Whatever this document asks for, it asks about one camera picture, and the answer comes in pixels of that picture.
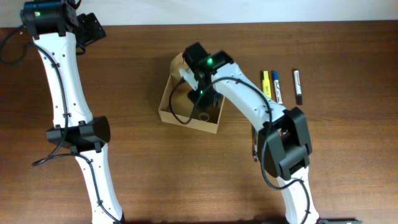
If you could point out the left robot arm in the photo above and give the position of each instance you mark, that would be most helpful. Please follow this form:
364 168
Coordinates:
60 35

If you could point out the black pen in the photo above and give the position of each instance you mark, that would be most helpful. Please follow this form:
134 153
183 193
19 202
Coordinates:
254 145

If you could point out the yellow highlighter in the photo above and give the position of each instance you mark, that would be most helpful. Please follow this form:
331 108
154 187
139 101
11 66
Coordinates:
266 85

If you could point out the yellow tape roll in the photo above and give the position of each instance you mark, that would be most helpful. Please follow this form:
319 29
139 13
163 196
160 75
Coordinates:
204 117

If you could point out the brown cardboard box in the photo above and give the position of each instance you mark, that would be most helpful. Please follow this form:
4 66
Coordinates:
182 106

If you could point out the black whiteboard marker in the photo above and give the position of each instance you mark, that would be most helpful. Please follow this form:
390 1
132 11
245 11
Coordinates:
298 89

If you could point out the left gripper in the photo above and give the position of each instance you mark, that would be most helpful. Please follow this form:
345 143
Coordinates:
94 30

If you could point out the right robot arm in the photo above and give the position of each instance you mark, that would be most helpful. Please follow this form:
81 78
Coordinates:
283 139

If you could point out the blue whiteboard marker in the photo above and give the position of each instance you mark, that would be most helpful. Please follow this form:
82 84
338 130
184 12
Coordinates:
277 87

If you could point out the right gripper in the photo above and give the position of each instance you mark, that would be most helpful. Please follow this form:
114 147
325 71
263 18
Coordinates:
199 101

